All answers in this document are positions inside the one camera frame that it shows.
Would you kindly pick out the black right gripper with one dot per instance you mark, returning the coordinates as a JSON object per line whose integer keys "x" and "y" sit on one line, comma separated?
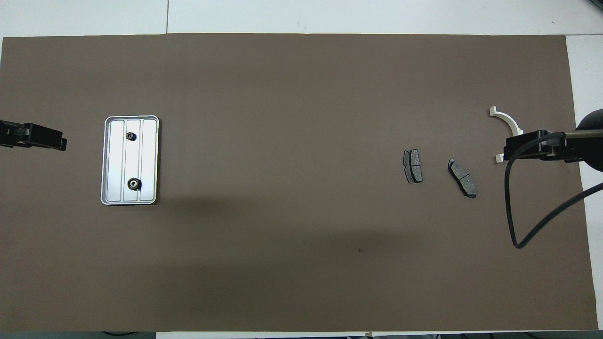
{"x": 572, "y": 149}

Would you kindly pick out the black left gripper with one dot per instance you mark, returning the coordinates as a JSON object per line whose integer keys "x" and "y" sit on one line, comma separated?
{"x": 14, "y": 134}

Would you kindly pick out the black bearing gear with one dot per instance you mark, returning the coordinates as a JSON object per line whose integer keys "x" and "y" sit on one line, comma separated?
{"x": 131, "y": 136}
{"x": 134, "y": 183}

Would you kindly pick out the silver metal tray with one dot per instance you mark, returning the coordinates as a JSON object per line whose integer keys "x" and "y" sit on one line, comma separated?
{"x": 148, "y": 160}

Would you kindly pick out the long dark brake pad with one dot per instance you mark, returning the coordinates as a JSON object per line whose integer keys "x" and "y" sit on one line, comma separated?
{"x": 462, "y": 178}

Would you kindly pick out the short dark brake pad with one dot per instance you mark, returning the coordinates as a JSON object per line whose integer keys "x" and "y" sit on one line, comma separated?
{"x": 413, "y": 165}

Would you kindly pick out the brown table mat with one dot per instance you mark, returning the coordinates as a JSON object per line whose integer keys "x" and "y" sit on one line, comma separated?
{"x": 282, "y": 117}

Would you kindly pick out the white semicircular bracket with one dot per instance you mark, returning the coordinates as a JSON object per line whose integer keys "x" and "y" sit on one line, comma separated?
{"x": 508, "y": 119}

